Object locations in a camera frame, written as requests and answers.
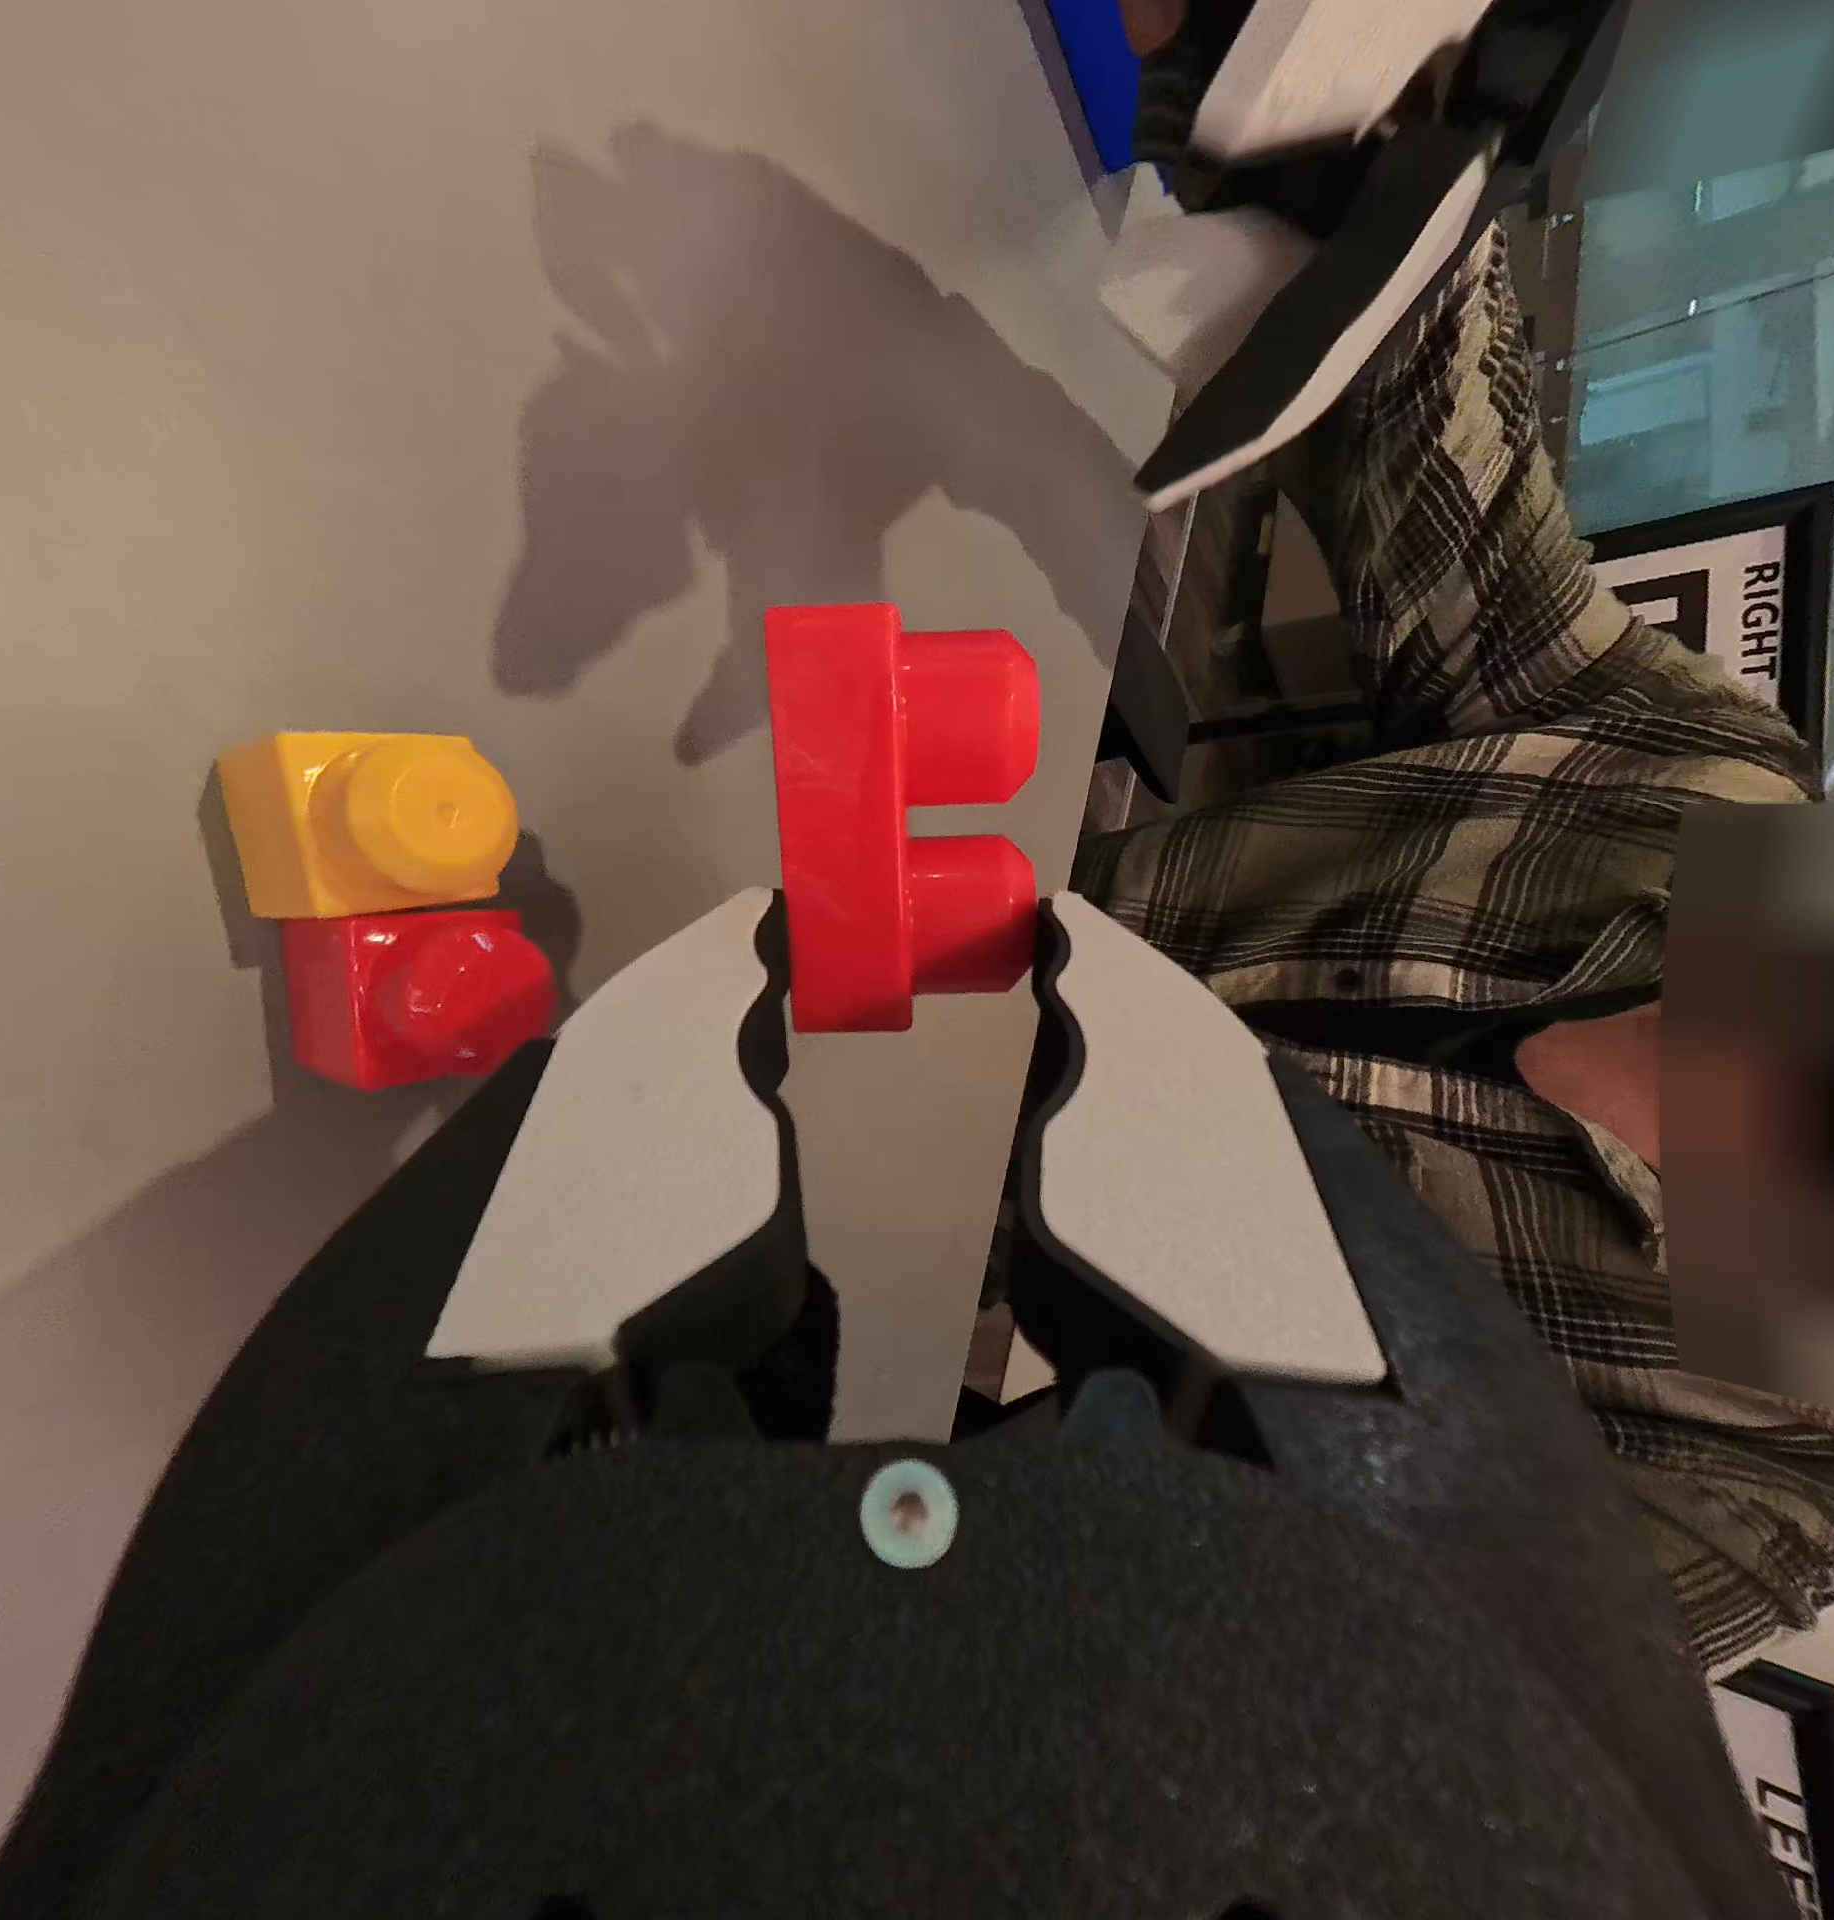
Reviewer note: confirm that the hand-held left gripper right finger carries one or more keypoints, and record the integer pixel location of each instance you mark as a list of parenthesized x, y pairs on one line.
[(1186, 1189)]

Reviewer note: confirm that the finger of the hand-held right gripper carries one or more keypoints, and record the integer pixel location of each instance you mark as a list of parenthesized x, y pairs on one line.
[(1337, 75), (1305, 350)]

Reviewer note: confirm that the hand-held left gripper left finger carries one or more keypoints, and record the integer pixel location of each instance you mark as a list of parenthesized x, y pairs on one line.
[(617, 1173)]

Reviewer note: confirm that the blue plastic bin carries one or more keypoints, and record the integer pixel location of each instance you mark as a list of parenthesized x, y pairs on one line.
[(1096, 89)]

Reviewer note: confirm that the red one-stud toy block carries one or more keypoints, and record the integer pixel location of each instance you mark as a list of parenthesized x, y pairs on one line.
[(359, 999)]

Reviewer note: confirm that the red two-stud toy block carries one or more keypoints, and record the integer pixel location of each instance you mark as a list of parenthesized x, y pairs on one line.
[(836, 812)]

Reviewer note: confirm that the yellow one-stud toy block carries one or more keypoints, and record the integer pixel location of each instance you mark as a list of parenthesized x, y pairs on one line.
[(333, 827)]

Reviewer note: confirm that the person's right forearm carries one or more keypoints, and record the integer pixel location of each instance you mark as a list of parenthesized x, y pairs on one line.
[(1474, 575)]

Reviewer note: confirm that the person's plaid shirt torso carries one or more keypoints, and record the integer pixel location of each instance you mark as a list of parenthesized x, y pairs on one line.
[(1383, 903)]

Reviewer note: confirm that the black framed white sign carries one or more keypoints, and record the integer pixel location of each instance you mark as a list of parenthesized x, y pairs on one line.
[(1758, 615), (1779, 1802)]

